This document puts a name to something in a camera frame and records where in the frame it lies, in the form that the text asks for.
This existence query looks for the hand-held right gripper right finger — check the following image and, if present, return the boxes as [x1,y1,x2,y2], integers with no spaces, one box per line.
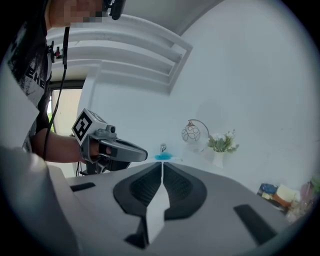
[162,161,293,256]

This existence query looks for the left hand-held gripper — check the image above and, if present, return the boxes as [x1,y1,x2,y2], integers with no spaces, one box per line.
[71,107,149,174]

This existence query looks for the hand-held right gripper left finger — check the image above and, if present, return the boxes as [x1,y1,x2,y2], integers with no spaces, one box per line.
[67,161,164,256]

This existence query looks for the white flowers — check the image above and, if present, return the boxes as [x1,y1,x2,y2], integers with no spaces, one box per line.
[207,129,240,169]

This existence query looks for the person's left forearm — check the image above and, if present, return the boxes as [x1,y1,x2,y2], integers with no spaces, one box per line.
[31,128,87,163]

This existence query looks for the person's left hand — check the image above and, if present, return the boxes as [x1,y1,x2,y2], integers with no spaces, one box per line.
[89,138,113,161]

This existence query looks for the teal fluffy duster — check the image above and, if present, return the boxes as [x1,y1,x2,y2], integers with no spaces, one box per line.
[154,152,175,161]

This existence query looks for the dark rectangular tray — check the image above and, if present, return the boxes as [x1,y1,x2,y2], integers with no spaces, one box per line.
[257,183,288,211]

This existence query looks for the blue patterned packet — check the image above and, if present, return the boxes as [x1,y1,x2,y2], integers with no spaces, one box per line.
[261,183,279,195]

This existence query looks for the yellow sponge block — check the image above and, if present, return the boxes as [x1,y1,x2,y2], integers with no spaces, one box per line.
[276,184,301,203]

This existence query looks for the black printed t-shirt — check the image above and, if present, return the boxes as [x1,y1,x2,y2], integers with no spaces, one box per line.
[7,0,54,151]

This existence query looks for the person's head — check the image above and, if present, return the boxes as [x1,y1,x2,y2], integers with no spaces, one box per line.
[47,0,111,28]

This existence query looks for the black body cable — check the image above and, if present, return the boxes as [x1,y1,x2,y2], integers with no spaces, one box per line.
[41,26,71,161]

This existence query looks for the black head-mounted camera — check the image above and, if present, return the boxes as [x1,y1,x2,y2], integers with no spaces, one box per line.
[101,0,127,21]

